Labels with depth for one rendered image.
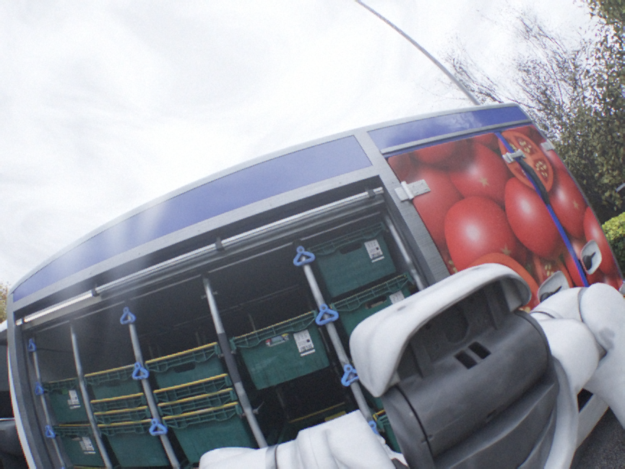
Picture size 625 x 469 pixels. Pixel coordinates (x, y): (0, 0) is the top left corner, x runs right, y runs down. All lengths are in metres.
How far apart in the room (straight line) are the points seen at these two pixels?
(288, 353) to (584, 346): 1.07
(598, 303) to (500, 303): 0.20
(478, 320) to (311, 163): 1.16
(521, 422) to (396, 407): 0.09
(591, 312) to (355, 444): 0.29
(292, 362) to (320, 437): 0.95
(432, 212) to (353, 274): 0.46
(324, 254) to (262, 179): 0.44
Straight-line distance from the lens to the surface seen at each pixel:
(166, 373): 1.35
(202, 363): 1.27
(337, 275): 1.23
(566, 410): 0.27
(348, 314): 1.20
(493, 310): 0.20
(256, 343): 1.19
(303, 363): 1.18
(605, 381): 0.40
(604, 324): 0.37
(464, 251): 1.26
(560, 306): 0.36
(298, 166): 1.28
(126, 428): 1.56
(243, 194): 1.23
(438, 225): 1.24
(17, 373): 2.03
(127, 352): 3.03
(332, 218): 1.21
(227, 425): 1.28
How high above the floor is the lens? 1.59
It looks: 21 degrees up
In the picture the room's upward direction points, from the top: 23 degrees counter-clockwise
